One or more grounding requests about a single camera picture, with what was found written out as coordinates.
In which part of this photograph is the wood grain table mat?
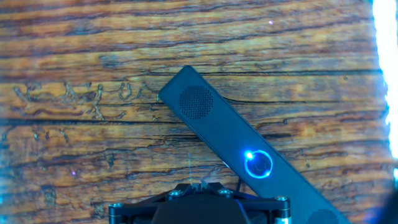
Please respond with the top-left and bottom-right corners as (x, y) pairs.
(0, 0), (398, 224)

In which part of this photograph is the black bar speaker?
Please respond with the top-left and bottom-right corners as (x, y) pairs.
(157, 64), (352, 224)

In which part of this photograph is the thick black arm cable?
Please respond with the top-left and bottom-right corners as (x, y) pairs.
(362, 186), (398, 224)

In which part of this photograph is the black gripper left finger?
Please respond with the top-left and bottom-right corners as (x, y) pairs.
(108, 182), (201, 224)

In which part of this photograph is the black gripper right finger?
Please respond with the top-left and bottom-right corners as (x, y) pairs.
(200, 182), (292, 224)

